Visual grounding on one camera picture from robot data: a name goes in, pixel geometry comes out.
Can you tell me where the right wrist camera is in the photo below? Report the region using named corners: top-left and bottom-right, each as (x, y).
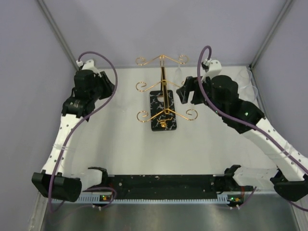
top-left (202, 58), bottom-right (222, 79)

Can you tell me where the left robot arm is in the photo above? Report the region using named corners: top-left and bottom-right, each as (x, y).
top-left (31, 69), bottom-right (115, 202)

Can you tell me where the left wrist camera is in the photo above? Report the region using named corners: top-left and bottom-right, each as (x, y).
top-left (76, 59), bottom-right (101, 76)

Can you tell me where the gold wire wine glass rack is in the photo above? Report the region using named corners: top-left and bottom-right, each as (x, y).
top-left (135, 54), bottom-right (198, 132)

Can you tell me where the black mounting base plate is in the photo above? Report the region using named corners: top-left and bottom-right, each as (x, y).
top-left (89, 175), bottom-right (253, 200)

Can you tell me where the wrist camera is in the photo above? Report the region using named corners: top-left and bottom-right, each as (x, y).
top-left (76, 59), bottom-right (101, 76)
top-left (202, 58), bottom-right (222, 79)

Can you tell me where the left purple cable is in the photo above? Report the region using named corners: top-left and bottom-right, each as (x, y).
top-left (48, 51), bottom-right (118, 214)

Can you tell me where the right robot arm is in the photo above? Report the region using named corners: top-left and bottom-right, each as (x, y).
top-left (176, 75), bottom-right (308, 202)

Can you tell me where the ribbed champagne flute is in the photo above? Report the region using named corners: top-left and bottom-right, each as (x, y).
top-left (174, 55), bottom-right (183, 85)

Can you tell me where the clear wine glass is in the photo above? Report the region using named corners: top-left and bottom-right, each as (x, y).
top-left (235, 69), bottom-right (252, 88)
top-left (239, 85), bottom-right (258, 103)

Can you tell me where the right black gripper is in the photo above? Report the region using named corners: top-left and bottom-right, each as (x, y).
top-left (177, 73), bottom-right (225, 117)

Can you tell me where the white slotted cable duct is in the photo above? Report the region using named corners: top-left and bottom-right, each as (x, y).
top-left (77, 192), bottom-right (241, 205)

